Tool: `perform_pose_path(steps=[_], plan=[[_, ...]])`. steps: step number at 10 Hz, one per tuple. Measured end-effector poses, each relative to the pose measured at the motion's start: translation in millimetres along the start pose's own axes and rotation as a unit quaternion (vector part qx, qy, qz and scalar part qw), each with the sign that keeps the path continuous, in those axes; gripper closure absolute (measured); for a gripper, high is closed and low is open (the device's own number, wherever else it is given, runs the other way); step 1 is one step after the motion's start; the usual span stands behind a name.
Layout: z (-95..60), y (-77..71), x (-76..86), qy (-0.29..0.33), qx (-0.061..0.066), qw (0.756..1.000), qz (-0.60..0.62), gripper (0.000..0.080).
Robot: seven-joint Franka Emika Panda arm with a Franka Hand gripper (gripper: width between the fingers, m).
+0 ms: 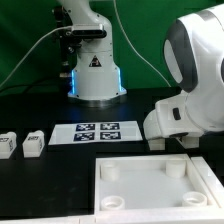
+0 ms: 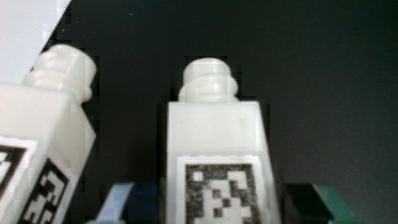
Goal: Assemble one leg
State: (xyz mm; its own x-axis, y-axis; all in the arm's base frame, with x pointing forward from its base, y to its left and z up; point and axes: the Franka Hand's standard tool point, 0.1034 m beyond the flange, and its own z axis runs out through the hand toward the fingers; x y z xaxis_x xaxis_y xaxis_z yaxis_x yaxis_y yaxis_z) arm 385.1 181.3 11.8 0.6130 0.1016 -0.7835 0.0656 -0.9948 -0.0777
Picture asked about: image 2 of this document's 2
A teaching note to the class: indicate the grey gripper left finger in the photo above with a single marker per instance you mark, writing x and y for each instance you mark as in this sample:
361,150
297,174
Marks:
130,205

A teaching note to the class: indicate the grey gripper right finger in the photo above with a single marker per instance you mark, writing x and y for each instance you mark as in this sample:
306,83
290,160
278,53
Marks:
313,205

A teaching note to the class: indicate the white table leg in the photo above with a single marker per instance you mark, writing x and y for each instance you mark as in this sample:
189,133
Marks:
221,186
47,137

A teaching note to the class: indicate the white square table top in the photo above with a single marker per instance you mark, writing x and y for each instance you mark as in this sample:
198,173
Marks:
29,19

